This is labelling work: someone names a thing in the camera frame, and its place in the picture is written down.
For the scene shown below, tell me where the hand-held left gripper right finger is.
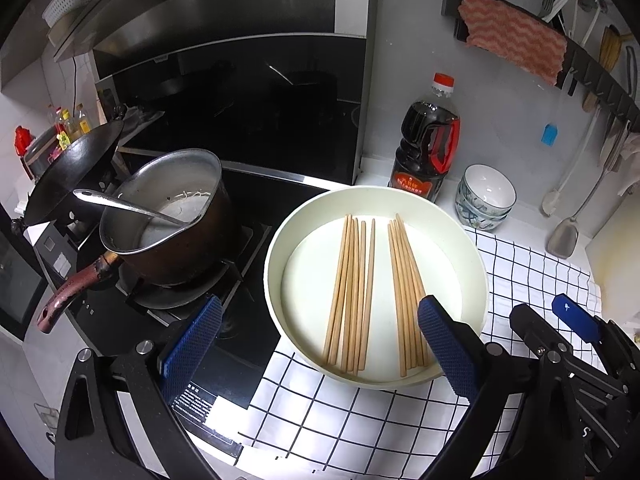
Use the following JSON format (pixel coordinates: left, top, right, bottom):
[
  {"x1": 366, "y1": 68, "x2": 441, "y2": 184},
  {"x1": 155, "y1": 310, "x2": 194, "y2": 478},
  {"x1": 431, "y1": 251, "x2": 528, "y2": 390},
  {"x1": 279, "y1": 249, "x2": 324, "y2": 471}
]
[{"x1": 417, "y1": 295, "x2": 587, "y2": 480}]

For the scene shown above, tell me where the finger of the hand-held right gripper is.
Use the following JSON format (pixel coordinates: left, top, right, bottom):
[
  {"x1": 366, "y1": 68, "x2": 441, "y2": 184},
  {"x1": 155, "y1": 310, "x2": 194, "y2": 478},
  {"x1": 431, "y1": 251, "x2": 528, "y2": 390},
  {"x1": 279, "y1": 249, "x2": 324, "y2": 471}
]
[
  {"x1": 552, "y1": 293, "x2": 602, "y2": 344},
  {"x1": 509, "y1": 302, "x2": 574, "y2": 361}
]

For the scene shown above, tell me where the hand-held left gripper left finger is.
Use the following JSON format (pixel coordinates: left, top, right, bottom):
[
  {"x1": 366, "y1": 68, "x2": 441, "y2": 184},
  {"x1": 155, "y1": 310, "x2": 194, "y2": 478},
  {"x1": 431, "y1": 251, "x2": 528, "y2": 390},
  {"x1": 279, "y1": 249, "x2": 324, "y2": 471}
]
[{"x1": 54, "y1": 295, "x2": 224, "y2": 480}]

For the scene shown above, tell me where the pile of wooden chopsticks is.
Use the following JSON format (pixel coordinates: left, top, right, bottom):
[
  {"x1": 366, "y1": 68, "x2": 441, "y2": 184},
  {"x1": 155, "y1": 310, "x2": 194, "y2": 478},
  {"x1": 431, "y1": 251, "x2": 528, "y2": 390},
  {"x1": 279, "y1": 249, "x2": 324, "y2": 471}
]
[{"x1": 322, "y1": 212, "x2": 437, "y2": 378}]

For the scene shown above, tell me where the large cream bowl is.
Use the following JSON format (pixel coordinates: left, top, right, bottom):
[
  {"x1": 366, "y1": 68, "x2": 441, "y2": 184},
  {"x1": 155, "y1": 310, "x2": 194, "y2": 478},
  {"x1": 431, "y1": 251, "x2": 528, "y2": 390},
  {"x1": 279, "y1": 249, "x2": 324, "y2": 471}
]
[{"x1": 263, "y1": 186, "x2": 490, "y2": 390}]

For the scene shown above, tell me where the black gas stove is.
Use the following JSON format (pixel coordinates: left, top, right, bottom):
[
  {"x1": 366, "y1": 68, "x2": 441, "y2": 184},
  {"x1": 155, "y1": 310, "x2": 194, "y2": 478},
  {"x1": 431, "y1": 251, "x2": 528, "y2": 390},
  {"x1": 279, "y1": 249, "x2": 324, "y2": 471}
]
[{"x1": 30, "y1": 150, "x2": 326, "y2": 456}]

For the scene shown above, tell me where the white cutting board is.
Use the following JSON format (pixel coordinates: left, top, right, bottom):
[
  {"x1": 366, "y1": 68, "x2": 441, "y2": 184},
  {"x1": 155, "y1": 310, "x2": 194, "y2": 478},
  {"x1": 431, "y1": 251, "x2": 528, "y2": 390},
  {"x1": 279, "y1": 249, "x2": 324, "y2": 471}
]
[{"x1": 584, "y1": 202, "x2": 640, "y2": 321}]

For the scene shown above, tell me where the metal cooking turner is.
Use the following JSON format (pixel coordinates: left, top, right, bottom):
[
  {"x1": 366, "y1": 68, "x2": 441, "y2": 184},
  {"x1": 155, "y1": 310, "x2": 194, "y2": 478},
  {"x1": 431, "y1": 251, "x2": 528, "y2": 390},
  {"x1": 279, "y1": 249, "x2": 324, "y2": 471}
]
[{"x1": 546, "y1": 145, "x2": 618, "y2": 260}]

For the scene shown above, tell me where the white dish brush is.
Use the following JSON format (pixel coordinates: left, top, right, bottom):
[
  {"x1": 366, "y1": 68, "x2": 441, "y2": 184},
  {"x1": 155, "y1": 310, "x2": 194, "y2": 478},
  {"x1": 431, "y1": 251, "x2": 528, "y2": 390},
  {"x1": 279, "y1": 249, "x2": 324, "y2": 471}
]
[{"x1": 541, "y1": 105, "x2": 601, "y2": 217}]

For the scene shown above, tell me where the white black checked cloth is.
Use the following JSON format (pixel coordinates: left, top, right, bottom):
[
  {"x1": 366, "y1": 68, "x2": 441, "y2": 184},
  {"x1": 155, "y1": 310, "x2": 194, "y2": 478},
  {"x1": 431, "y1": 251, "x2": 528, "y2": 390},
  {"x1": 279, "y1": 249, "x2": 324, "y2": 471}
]
[{"x1": 235, "y1": 230, "x2": 606, "y2": 466}]

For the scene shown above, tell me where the blue patterned white bowl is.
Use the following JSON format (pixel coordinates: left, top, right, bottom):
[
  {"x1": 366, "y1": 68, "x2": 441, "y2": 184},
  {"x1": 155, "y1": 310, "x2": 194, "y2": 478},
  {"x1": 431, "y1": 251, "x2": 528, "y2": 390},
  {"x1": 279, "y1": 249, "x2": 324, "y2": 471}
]
[
  {"x1": 455, "y1": 207, "x2": 511, "y2": 232},
  {"x1": 456, "y1": 195, "x2": 515, "y2": 223},
  {"x1": 460, "y1": 164, "x2": 517, "y2": 213}
]

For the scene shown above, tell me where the metal ladle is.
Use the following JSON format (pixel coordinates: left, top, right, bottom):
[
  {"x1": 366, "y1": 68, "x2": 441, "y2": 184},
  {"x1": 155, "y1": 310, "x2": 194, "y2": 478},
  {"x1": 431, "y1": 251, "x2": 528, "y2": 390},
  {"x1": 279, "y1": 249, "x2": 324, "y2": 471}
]
[{"x1": 73, "y1": 188, "x2": 201, "y2": 226}]

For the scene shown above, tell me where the pale hanging rag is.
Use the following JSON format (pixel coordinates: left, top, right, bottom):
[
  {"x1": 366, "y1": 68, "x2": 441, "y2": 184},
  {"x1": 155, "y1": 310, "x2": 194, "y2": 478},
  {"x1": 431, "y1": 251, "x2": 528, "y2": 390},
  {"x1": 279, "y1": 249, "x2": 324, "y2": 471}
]
[{"x1": 617, "y1": 132, "x2": 640, "y2": 198}]

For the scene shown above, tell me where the black appliance door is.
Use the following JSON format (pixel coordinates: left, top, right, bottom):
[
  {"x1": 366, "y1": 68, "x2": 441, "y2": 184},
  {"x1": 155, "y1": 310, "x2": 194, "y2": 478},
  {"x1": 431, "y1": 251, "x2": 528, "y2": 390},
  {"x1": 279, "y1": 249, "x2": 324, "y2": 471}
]
[{"x1": 0, "y1": 230, "x2": 46, "y2": 346}]

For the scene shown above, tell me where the dark soy sauce bottle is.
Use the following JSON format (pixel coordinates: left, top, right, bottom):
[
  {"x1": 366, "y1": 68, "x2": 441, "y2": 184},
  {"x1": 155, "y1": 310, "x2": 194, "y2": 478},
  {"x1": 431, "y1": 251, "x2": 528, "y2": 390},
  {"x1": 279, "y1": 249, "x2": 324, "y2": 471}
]
[{"x1": 387, "y1": 72, "x2": 461, "y2": 204}]

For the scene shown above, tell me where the black wok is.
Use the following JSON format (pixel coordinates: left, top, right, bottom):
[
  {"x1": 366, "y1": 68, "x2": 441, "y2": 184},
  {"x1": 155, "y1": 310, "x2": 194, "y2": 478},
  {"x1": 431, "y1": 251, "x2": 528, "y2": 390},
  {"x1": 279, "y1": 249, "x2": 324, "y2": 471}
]
[{"x1": 10, "y1": 117, "x2": 126, "y2": 233}]

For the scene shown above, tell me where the steel pot with lid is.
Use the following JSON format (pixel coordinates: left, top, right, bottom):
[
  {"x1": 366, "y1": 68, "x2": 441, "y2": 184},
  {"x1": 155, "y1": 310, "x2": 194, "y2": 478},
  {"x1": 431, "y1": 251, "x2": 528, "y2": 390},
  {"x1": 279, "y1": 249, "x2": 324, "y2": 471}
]
[{"x1": 22, "y1": 127, "x2": 68, "y2": 178}]

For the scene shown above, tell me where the yellow oil bottle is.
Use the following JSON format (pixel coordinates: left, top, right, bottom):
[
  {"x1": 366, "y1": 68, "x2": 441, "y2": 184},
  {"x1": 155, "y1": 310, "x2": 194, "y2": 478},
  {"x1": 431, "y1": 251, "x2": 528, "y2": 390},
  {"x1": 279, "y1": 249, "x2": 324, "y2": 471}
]
[
  {"x1": 72, "y1": 104, "x2": 95, "y2": 136},
  {"x1": 54, "y1": 107, "x2": 75, "y2": 150}
]

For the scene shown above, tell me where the black steel range hood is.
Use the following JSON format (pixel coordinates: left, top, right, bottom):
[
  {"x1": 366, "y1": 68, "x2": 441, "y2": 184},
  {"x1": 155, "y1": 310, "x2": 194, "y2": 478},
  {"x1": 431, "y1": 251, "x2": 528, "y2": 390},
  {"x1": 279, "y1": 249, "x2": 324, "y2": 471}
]
[{"x1": 50, "y1": 0, "x2": 379, "y2": 187}]

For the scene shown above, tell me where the wooden spatula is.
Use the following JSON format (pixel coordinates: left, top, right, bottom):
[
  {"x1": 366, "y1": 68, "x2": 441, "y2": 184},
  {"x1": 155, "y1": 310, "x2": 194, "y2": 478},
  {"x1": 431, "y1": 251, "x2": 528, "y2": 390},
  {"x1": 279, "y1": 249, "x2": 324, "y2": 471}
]
[{"x1": 582, "y1": 25, "x2": 632, "y2": 111}]

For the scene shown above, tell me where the pink striped dishcloth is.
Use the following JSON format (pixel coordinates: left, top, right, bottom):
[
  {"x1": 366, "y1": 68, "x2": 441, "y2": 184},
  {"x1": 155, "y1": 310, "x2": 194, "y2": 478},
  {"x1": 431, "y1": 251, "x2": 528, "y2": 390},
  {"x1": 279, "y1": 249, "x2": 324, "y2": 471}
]
[{"x1": 457, "y1": 0, "x2": 569, "y2": 87}]

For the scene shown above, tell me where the white perforated basket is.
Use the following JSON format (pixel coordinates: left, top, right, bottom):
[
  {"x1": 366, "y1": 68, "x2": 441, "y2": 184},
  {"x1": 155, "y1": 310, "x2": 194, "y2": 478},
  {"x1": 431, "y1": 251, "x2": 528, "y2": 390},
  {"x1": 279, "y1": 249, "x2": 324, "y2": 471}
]
[{"x1": 42, "y1": 0, "x2": 103, "y2": 28}]

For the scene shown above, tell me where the steel saucepan with brown handle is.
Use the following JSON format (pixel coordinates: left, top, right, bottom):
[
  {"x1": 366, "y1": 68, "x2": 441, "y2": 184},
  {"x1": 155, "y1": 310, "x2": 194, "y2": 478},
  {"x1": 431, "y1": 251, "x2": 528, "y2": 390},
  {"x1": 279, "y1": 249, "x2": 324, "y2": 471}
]
[{"x1": 37, "y1": 148, "x2": 236, "y2": 333}]

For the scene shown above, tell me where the black wall rack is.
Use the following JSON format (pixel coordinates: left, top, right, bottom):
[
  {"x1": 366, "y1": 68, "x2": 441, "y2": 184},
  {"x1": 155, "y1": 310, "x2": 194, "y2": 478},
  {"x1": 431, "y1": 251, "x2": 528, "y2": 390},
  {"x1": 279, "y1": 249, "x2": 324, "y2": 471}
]
[{"x1": 441, "y1": 0, "x2": 640, "y2": 133}]

